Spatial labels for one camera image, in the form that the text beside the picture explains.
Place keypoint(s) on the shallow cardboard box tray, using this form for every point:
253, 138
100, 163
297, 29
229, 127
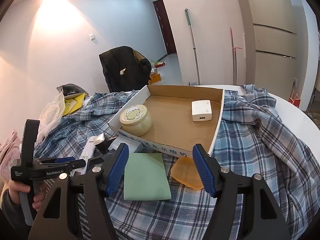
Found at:
173, 130

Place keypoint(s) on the chair with black jacket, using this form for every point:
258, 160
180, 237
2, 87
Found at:
125, 69

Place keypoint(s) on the grey bag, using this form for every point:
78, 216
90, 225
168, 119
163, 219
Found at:
71, 90

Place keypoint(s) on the small black silver box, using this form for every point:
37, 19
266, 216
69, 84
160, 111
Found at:
101, 143

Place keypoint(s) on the beige refrigerator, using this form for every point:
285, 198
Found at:
275, 45

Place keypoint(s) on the silver mop handle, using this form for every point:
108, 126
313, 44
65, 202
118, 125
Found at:
193, 45

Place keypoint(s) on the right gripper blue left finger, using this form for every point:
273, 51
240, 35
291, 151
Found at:
114, 168

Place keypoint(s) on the black square display frame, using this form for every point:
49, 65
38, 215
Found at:
98, 160

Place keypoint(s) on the round cream cartoon tin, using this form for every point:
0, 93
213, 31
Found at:
136, 120

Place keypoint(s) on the yellow package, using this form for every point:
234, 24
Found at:
74, 104

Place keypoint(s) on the white square charger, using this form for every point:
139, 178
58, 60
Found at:
201, 110

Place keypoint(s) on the pink cloth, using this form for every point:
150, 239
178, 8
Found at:
10, 150

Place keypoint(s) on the white plastic bag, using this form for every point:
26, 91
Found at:
50, 117

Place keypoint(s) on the green card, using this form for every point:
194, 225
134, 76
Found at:
145, 178

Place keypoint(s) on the orange box on floor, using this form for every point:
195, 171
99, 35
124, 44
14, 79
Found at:
154, 78

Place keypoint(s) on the white wall switch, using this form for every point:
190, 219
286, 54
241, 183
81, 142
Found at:
92, 37

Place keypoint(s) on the grey lighter case box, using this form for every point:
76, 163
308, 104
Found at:
128, 144

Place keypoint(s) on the dark red door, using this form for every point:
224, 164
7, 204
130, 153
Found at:
165, 26

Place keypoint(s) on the white remote control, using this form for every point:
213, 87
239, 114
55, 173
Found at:
87, 153

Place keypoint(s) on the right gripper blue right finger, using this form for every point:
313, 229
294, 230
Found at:
207, 168

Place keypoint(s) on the person's left hand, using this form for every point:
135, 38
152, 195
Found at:
15, 187

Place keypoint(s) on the red cardboard box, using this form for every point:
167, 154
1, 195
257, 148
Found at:
294, 98

